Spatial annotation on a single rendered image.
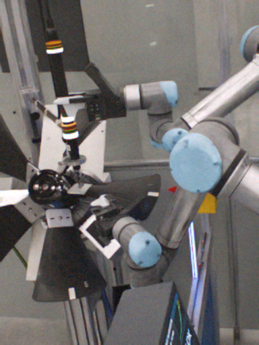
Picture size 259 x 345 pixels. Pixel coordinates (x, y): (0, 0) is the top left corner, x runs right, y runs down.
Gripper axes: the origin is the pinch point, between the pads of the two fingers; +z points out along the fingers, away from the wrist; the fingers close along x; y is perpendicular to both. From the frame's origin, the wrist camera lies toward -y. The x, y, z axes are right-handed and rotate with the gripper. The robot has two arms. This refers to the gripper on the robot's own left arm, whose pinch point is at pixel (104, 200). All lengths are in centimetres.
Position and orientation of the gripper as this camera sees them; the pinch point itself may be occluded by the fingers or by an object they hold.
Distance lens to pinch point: 147.7
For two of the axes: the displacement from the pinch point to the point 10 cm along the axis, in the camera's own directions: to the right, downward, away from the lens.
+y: -8.9, 3.6, -2.9
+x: 2.2, 8.8, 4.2
